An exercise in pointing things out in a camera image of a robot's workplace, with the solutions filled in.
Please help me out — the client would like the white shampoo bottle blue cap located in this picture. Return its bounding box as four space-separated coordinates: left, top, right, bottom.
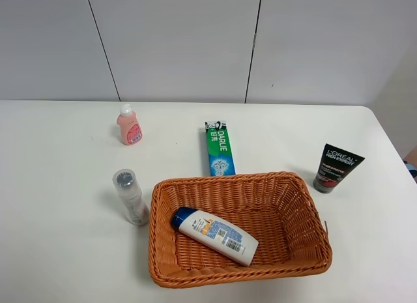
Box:
171 207 259 267

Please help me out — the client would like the green Darlie toothpaste box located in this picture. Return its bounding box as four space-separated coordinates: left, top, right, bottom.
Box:
205 121 236 177

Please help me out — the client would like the orange wicker basket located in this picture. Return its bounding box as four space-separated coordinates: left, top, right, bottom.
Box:
149 171 332 289

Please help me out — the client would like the blue object at table edge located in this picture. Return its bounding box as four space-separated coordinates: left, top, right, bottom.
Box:
403 160 417 182

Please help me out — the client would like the pink bottle white cap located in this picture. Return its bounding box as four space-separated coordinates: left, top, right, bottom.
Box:
117 104 143 145

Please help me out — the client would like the translucent white roll-on bottle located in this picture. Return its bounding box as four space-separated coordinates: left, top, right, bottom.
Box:
112 169 150 225

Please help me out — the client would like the black L'Oreal face wash tube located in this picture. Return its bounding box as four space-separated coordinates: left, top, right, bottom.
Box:
313 143 365 194

